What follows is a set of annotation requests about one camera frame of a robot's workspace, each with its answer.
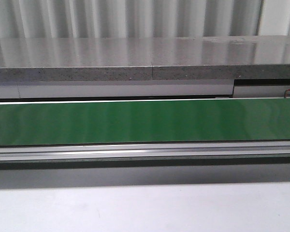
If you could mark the green conveyor belt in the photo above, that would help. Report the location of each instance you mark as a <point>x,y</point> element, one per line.
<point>108,122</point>

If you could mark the grey speckled stone counter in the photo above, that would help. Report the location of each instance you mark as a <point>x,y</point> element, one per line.
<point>144,59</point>

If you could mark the white pleated curtain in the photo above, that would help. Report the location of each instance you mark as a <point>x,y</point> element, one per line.
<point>142,18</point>

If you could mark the aluminium conveyor frame rail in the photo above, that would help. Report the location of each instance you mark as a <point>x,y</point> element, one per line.
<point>144,155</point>

